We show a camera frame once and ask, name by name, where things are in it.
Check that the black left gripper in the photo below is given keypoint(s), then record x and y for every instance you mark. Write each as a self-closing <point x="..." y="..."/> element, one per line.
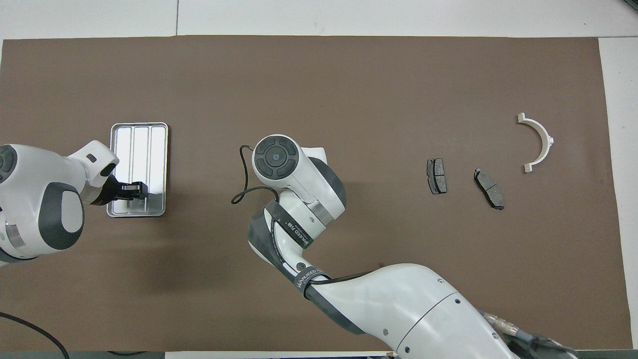
<point x="110" y="194"/>

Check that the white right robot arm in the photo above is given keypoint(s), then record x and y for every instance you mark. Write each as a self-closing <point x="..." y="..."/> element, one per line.
<point x="408" y="304"/>

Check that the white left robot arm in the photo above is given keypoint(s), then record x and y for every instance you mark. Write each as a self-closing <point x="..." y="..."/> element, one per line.
<point x="30" y="199"/>

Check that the silver metal tray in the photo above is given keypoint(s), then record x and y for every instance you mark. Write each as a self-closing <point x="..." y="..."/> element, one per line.
<point x="142" y="149"/>

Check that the brown table mat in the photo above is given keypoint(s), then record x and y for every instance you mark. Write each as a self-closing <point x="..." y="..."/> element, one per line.
<point x="398" y="75"/>

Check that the short dark brake pad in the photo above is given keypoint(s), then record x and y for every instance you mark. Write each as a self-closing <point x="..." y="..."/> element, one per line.
<point x="436" y="175"/>

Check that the long dark brake pad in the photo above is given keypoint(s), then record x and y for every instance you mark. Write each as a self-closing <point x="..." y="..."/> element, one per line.
<point x="489" y="189"/>

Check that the white semicircular bracket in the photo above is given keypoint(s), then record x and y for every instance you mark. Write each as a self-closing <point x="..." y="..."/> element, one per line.
<point x="522" y="118"/>

